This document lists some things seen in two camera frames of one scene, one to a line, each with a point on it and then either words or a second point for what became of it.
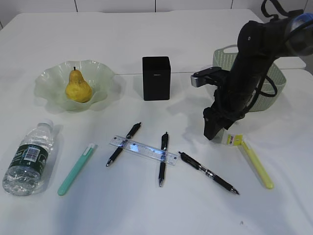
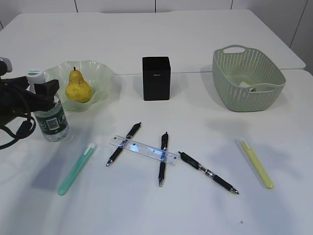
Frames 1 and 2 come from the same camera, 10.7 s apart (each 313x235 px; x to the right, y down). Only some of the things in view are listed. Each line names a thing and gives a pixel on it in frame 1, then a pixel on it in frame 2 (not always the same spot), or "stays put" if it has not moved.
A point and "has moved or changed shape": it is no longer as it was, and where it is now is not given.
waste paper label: (234, 139) has moved or changed shape
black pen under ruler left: (134, 129) stays put
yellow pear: (78, 89) stays put
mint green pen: (70, 177) stays put
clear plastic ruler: (156, 153) stays put
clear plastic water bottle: (23, 176) → (53, 123)
